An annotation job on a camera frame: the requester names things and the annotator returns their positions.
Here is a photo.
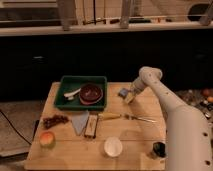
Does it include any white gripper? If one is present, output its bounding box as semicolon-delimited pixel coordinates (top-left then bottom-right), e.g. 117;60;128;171
124;77;146;104

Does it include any blue sponge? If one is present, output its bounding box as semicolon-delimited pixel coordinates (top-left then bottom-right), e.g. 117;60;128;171
118;88;129;99

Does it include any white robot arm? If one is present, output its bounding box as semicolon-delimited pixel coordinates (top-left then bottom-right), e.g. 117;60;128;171
125;66;213;171

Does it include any white paper cup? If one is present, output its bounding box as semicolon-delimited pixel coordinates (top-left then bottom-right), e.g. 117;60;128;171
104;137;123;157

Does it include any dark green cup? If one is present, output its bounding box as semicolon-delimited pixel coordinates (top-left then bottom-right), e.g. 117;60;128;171
153;142;166;158

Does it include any dark red bowl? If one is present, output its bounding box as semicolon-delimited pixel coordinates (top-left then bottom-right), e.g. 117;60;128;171
79;83;103;105

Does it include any light blue triangular cloth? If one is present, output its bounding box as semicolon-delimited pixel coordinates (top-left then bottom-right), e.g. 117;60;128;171
71;110;89;136

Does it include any white brush in tray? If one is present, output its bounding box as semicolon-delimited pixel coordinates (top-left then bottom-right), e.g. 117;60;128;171
64;88;81;100

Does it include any green plastic tray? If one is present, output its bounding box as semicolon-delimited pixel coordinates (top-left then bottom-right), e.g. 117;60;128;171
54;75;107;111

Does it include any bunch of dark grapes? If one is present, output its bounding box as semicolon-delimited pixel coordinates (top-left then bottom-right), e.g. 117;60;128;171
43;115;69;129

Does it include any orange peach fruit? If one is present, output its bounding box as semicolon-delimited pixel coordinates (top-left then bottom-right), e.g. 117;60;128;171
39;131;55;148

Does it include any wooden handled fork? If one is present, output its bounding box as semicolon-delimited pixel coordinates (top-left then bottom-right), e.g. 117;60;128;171
98;112;156;123

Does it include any black cable on floor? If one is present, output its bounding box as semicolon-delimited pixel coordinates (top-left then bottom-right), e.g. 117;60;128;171
0;109;33;147

